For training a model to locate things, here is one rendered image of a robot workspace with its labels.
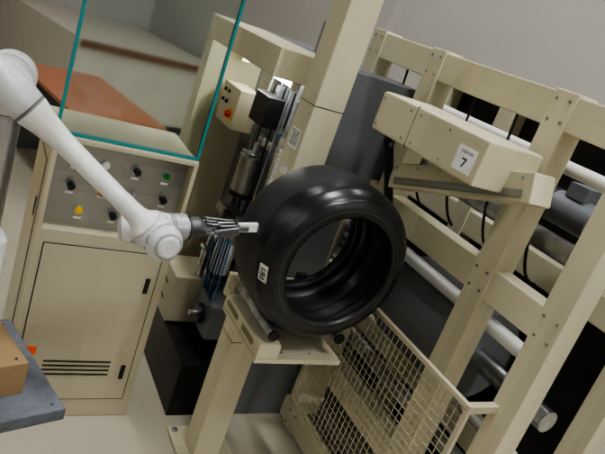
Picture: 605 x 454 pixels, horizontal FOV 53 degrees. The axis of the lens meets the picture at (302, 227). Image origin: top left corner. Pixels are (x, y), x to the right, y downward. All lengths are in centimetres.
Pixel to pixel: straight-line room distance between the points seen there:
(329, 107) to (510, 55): 393
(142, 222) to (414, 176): 109
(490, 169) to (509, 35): 424
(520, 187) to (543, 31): 410
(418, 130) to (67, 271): 146
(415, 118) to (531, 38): 391
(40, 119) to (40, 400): 84
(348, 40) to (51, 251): 138
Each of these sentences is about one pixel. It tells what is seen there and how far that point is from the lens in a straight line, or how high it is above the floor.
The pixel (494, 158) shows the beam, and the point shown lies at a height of 174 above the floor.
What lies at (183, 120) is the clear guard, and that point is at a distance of 246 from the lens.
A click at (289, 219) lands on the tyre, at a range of 196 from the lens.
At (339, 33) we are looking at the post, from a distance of 226.
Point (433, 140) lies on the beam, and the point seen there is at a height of 170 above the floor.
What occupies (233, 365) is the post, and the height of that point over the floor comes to 51.
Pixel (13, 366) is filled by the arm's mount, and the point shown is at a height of 76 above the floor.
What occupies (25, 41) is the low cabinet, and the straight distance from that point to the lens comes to 861.
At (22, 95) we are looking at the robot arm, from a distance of 177.
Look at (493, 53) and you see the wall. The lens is 617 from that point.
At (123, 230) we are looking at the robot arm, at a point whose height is 120.
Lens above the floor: 194
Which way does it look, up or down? 18 degrees down
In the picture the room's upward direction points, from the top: 20 degrees clockwise
